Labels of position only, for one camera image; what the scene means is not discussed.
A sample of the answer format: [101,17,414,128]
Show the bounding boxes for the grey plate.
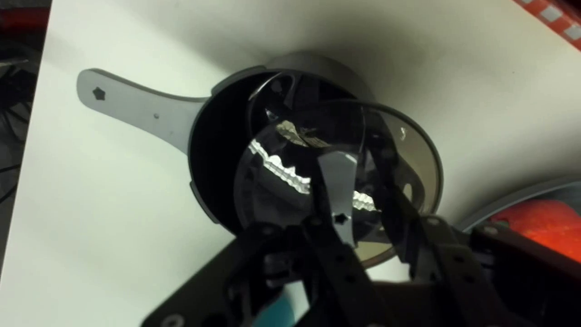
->
[455,175,581,233]

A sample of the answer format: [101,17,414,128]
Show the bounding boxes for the black pot with grey handle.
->
[76,52,379,237]

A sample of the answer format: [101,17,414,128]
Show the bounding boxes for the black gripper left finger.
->
[141,157,370,327]

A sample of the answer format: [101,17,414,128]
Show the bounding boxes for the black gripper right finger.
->
[361,110,528,327]

